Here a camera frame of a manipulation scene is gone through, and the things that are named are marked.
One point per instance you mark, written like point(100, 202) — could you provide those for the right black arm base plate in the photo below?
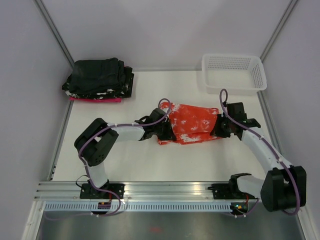
point(222, 191)

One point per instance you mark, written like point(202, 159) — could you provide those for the left aluminium frame post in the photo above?
point(54, 30)

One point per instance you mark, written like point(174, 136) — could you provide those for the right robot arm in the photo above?
point(284, 187)

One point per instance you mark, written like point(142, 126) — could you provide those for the orange white tie-dye trousers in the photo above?
point(190, 124)

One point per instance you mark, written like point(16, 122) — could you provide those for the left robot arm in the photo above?
point(97, 140)

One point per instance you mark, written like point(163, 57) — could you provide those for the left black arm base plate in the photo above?
point(110, 192)

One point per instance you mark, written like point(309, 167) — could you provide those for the folded black white-speckled trousers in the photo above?
point(121, 90)

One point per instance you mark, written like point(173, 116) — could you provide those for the right aluminium frame post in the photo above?
point(278, 29)

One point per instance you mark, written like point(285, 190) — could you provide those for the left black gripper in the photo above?
point(169, 135)

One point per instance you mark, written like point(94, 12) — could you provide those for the white slotted cable duct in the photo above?
point(143, 206)

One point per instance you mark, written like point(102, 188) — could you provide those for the folded pink trousers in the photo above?
point(104, 100)

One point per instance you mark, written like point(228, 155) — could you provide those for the aluminium front rail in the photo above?
point(135, 191)

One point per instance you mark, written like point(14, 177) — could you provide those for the white perforated plastic basket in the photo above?
point(241, 75)

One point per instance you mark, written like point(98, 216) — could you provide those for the folded black trousers top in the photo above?
point(92, 76)

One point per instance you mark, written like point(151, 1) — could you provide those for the aluminium frame post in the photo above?
point(54, 30)
point(278, 29)

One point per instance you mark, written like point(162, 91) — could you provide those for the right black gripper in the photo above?
point(216, 131)

